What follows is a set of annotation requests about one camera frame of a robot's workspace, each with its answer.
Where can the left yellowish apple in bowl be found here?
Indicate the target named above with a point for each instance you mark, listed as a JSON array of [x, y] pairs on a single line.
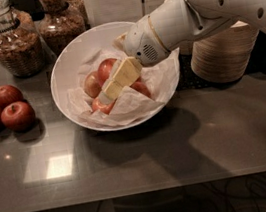
[[91, 85]]

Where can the rear glass granola jar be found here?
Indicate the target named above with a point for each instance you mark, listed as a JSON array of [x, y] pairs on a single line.
[[75, 2]]

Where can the large top red-yellow apple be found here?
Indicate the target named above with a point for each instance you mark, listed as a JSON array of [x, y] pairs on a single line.
[[104, 69]]

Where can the left glass granola jar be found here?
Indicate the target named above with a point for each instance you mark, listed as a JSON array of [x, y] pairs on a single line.
[[21, 51]]

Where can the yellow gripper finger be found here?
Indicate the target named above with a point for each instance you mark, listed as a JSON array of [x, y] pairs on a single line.
[[128, 71]]

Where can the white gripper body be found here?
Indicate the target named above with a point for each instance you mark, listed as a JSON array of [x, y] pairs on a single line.
[[141, 42]]

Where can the red apple back on table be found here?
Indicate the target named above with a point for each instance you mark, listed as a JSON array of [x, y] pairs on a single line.
[[9, 94]]

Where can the right front apple in bowl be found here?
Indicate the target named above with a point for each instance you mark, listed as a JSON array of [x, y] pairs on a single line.
[[141, 88]]

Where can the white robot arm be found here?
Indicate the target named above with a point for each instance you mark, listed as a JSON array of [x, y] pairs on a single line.
[[177, 21]]

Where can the red apple front on table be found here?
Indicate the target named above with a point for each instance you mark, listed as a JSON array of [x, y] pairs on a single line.
[[18, 116]]

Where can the white paper liner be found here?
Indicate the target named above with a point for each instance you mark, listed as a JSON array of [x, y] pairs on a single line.
[[131, 106]]

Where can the large white bowl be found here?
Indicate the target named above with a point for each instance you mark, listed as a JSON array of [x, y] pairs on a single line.
[[97, 38]]

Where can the front small apple in bowl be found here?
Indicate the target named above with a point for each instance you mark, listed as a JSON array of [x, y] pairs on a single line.
[[98, 106]]

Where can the glass granola jar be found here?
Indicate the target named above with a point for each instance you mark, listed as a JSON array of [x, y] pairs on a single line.
[[61, 24], [75, 2], [21, 51]]

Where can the middle glass granola jar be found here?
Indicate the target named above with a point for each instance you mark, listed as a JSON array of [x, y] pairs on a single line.
[[61, 24]]

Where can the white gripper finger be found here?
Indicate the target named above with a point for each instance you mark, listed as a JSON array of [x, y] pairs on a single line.
[[110, 88]]

